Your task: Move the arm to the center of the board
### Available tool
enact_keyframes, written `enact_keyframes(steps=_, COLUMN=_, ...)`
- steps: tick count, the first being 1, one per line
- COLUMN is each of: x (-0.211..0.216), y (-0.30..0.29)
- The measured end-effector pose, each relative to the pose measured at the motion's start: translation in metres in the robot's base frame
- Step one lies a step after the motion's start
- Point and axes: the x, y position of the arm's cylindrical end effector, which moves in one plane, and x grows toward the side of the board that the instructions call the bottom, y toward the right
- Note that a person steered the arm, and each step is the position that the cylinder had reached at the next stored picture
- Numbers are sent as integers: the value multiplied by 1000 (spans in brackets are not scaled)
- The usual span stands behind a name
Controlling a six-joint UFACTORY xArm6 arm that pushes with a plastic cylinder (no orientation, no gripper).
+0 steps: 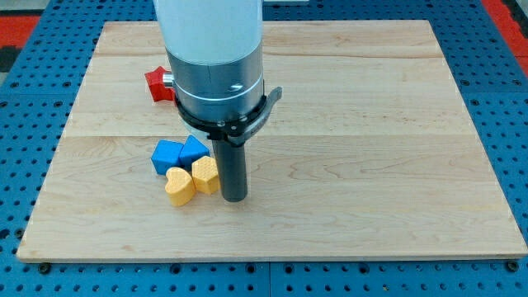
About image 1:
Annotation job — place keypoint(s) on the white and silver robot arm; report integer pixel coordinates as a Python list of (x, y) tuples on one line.
[(215, 52)]

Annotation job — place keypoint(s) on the light wooden board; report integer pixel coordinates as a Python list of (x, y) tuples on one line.
[(370, 155)]

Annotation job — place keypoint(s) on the black quick-release clamp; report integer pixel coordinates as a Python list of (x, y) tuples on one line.
[(235, 132)]

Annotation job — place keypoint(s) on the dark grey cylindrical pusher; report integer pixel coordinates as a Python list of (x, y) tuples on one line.
[(232, 170)]

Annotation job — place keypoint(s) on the yellow hexagon block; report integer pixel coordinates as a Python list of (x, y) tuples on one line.
[(205, 175)]

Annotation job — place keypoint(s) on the blue triangular block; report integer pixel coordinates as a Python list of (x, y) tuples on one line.
[(191, 151)]

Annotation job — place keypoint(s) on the yellow heart block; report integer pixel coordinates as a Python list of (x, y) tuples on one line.
[(180, 187)]

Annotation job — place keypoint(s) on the blue cube block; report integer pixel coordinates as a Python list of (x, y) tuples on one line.
[(166, 155)]

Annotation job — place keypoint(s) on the red star block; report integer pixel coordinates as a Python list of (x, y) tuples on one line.
[(156, 86)]

